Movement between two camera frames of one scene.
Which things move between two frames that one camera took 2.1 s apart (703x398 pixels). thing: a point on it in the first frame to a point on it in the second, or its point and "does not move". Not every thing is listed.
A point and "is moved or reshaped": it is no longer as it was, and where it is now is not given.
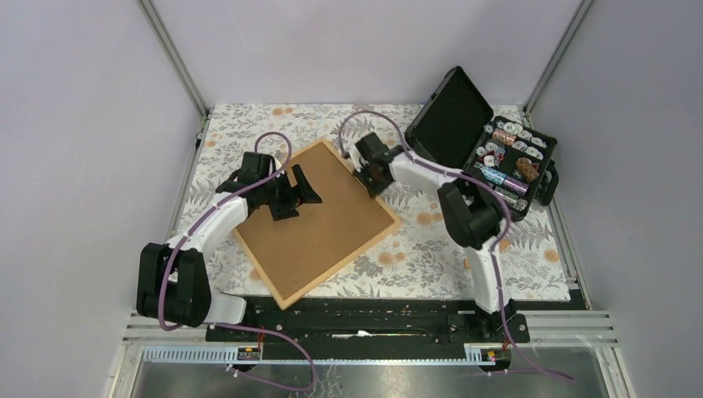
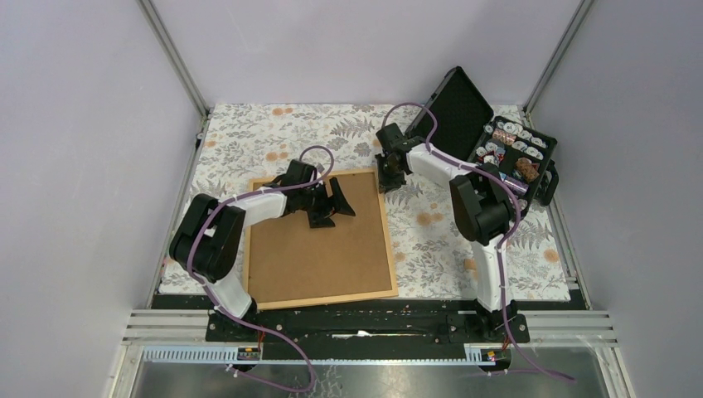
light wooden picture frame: [294, 254] to [359, 296]
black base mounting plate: [370, 321] does not move
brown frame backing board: [295, 250] is moved or reshaped
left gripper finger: [306, 193] to [339, 204]
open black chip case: [455, 127] does not move
